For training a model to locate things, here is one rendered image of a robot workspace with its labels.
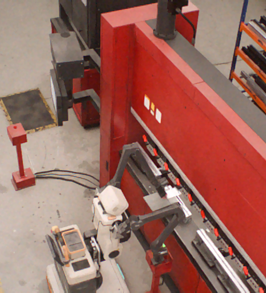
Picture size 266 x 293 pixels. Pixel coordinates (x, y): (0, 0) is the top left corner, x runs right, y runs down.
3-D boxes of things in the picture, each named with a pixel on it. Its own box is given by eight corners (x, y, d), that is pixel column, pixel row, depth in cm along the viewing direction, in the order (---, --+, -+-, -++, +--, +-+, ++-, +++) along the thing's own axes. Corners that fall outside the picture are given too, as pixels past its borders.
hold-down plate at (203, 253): (191, 242, 461) (191, 240, 459) (197, 240, 463) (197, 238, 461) (210, 268, 442) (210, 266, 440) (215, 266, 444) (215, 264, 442)
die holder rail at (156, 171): (131, 150, 544) (132, 143, 538) (137, 148, 546) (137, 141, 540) (155, 182, 512) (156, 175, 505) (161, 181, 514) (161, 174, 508)
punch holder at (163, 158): (156, 160, 491) (157, 147, 480) (164, 158, 494) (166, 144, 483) (164, 171, 481) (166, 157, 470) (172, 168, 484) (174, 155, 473)
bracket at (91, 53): (70, 59, 525) (69, 53, 520) (92, 54, 534) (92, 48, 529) (86, 80, 499) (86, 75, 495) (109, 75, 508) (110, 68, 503)
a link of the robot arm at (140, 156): (130, 145, 447) (133, 151, 438) (136, 142, 447) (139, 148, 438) (150, 181, 470) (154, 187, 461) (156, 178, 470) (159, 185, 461)
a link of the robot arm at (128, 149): (123, 140, 443) (126, 146, 434) (138, 142, 447) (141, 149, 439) (108, 185, 462) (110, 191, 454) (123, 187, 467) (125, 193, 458)
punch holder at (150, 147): (146, 146, 504) (147, 133, 493) (154, 144, 507) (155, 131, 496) (153, 157, 494) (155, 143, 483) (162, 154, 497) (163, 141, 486)
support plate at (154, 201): (143, 197, 481) (143, 197, 481) (168, 189, 491) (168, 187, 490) (152, 212, 470) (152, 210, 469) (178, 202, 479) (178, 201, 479)
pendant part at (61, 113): (51, 98, 541) (49, 68, 517) (63, 96, 544) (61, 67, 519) (57, 126, 509) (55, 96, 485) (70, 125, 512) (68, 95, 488)
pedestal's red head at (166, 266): (145, 258, 473) (146, 246, 461) (161, 253, 477) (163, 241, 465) (154, 276, 459) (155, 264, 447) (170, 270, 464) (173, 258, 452)
